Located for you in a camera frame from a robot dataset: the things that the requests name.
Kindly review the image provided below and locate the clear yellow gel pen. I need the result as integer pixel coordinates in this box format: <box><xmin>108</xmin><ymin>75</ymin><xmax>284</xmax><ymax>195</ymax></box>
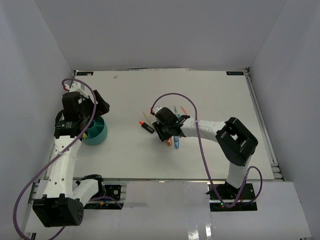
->
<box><xmin>142</xmin><ymin>111</ymin><xmax>154</xmax><ymax>128</ymax></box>

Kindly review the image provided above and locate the teal round divided organizer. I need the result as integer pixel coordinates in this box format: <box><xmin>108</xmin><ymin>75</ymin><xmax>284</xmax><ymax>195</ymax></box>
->
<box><xmin>82</xmin><ymin>116</ymin><xmax>108</xmax><ymax>146</ymax></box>

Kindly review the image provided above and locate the black highlighter orange cap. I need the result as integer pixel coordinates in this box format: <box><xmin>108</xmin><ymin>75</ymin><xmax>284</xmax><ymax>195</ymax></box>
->
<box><xmin>139</xmin><ymin>121</ymin><xmax>155</xmax><ymax>134</ymax></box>

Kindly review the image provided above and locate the clear green gel pen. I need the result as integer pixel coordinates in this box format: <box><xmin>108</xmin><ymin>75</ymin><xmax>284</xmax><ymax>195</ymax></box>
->
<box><xmin>173</xmin><ymin>106</ymin><xmax>181</xmax><ymax>118</ymax></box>

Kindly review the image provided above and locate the orange transparent highlighter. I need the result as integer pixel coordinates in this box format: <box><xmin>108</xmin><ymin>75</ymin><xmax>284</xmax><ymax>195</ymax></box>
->
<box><xmin>166</xmin><ymin>138</ymin><xmax>172</xmax><ymax>147</ymax></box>

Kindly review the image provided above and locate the black logo sticker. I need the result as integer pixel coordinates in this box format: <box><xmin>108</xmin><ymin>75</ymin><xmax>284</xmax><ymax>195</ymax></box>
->
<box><xmin>226</xmin><ymin>71</ymin><xmax>244</xmax><ymax>76</ymax></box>
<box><xmin>76</xmin><ymin>71</ymin><xmax>94</xmax><ymax>76</ymax></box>

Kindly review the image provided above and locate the clear orange gel pen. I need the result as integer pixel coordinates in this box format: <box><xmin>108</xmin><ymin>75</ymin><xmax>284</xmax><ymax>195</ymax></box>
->
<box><xmin>180</xmin><ymin>106</ymin><xmax>188</xmax><ymax>115</ymax></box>

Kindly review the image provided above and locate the left aluminium table rail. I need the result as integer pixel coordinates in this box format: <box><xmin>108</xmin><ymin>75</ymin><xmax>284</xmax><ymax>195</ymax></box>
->
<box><xmin>19</xmin><ymin>70</ymin><xmax>77</xmax><ymax>240</ymax></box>

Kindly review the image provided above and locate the blue transparent highlighter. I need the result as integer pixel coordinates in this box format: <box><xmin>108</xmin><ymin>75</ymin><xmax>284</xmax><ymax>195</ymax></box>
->
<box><xmin>173</xmin><ymin>136</ymin><xmax>180</xmax><ymax>149</ymax></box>

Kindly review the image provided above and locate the aluminium table rail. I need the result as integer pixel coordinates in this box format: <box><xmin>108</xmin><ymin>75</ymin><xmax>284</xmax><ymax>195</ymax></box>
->
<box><xmin>244</xmin><ymin>67</ymin><xmax>286</xmax><ymax>181</ymax></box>
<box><xmin>19</xmin><ymin>70</ymin><xmax>77</xmax><ymax>240</ymax></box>

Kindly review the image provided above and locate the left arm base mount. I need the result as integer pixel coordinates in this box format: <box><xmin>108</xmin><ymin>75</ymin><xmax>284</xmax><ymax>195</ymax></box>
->
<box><xmin>84</xmin><ymin>184</ymin><xmax>127</xmax><ymax>210</ymax></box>

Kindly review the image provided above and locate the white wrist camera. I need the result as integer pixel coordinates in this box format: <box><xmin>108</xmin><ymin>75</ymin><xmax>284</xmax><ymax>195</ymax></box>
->
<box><xmin>150</xmin><ymin>106</ymin><xmax>163</xmax><ymax>116</ymax></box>
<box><xmin>62</xmin><ymin>81</ymin><xmax>85</xmax><ymax>95</ymax></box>

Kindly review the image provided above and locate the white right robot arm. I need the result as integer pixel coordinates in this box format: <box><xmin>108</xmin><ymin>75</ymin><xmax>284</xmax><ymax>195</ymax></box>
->
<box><xmin>151</xmin><ymin>106</ymin><xmax>259</xmax><ymax>200</ymax></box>

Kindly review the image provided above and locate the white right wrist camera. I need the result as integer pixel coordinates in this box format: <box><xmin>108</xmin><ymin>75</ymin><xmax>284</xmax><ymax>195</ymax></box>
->
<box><xmin>150</xmin><ymin>106</ymin><xmax>163</xmax><ymax>116</ymax></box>

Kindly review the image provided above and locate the right black logo sticker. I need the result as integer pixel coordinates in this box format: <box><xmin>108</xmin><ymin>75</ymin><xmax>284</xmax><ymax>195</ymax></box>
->
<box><xmin>226</xmin><ymin>71</ymin><xmax>244</xmax><ymax>76</ymax></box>

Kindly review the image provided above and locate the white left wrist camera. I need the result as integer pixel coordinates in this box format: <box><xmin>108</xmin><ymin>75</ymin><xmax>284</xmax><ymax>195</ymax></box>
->
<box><xmin>62</xmin><ymin>81</ymin><xmax>85</xmax><ymax>95</ymax></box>

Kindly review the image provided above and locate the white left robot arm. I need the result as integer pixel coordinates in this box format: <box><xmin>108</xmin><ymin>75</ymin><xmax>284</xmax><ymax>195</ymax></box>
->
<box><xmin>32</xmin><ymin>90</ymin><xmax>110</xmax><ymax>228</ymax></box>

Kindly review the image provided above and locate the right aluminium table rail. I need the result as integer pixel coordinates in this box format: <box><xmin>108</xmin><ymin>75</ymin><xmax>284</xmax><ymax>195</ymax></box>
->
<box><xmin>244</xmin><ymin>67</ymin><xmax>286</xmax><ymax>181</ymax></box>

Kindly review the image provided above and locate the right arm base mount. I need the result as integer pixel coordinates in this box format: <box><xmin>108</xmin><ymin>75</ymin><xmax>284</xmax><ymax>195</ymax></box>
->
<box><xmin>206</xmin><ymin>183</ymin><xmax>258</xmax><ymax>212</ymax></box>

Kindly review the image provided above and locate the left black logo sticker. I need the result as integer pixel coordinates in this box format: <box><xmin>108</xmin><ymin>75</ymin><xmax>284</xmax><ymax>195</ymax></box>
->
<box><xmin>76</xmin><ymin>71</ymin><xmax>94</xmax><ymax>76</ymax></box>

